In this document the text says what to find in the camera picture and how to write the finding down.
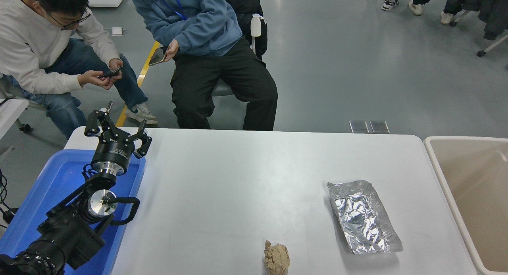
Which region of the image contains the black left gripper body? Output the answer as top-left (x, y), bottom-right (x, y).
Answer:
top-left (92, 131), bottom-right (134, 167)

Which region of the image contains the black smartphone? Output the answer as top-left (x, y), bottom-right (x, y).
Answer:
top-left (99, 67), bottom-right (123, 79)

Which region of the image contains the gold-cased smartphone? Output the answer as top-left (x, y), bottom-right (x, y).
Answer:
top-left (148, 46), bottom-right (169, 66)

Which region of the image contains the crumpled tan paper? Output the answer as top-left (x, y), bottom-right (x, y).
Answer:
top-left (264, 240), bottom-right (291, 275)

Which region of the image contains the black-phone person's right hand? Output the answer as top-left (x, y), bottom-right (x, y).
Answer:
top-left (78, 69), bottom-right (114, 90)

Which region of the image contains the black-phone person's left hand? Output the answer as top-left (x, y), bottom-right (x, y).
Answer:
top-left (108, 58), bottom-right (123, 81)

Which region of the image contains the gold-phone person's left hand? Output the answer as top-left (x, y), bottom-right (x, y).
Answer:
top-left (164, 40), bottom-right (180, 62)

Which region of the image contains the blue plastic tray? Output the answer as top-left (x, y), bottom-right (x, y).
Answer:
top-left (0, 149), bottom-right (146, 275)

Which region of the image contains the grey wheeled chair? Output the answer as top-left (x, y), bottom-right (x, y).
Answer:
top-left (0, 75), bottom-right (45, 134)

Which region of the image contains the person with gold phone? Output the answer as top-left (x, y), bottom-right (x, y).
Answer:
top-left (128, 0), bottom-right (278, 131)

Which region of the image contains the person with black phone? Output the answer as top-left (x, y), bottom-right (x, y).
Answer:
top-left (0, 0), bottom-right (158, 140)

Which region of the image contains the grey chair with white armrest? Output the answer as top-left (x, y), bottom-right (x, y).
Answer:
top-left (212, 14), bottom-right (263, 97)

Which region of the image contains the black jacket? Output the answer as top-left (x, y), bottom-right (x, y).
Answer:
top-left (223, 0), bottom-right (268, 61)

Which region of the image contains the crinkled foil tray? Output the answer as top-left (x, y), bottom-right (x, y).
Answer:
top-left (327, 180), bottom-right (403, 255)

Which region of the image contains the person in black-white sneakers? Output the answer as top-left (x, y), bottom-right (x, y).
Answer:
top-left (371, 0), bottom-right (405, 12)

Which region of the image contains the person in beige shoes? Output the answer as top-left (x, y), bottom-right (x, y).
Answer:
top-left (409, 0), bottom-right (475, 25)

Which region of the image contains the large pale bin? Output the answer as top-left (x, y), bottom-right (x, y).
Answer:
top-left (423, 136), bottom-right (508, 275)

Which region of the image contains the white wheeled chair base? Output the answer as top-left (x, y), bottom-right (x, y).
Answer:
top-left (449, 9), bottom-right (508, 69)

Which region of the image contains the dark hanging coat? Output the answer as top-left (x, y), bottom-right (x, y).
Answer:
top-left (462, 0), bottom-right (508, 40)

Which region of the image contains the black cable bundle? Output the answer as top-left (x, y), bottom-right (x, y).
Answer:
top-left (0, 173), bottom-right (19, 225)

